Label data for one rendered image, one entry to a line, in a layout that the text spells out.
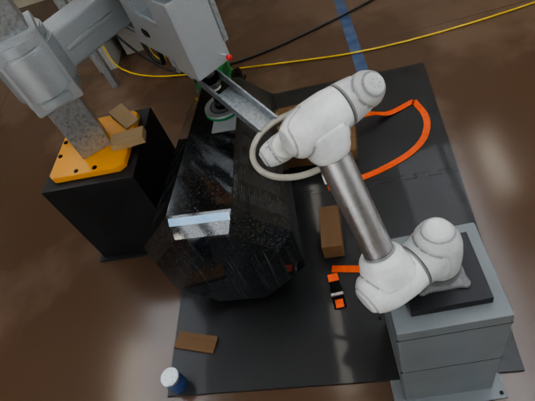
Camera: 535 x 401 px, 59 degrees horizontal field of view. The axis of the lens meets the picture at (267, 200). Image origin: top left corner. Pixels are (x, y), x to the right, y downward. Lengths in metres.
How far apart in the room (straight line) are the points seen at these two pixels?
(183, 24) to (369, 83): 1.22
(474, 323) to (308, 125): 0.94
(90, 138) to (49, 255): 1.23
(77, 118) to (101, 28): 0.51
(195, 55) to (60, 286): 1.97
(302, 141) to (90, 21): 1.78
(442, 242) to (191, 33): 1.46
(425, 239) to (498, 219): 1.45
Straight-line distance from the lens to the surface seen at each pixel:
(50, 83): 2.65
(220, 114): 2.66
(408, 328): 1.78
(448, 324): 1.79
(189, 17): 2.33
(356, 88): 1.30
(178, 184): 2.42
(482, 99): 3.70
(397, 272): 1.53
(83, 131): 2.89
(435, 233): 1.60
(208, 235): 2.25
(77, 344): 3.29
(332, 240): 2.79
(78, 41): 2.77
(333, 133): 1.28
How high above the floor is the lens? 2.44
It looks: 49 degrees down
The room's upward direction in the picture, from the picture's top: 23 degrees counter-clockwise
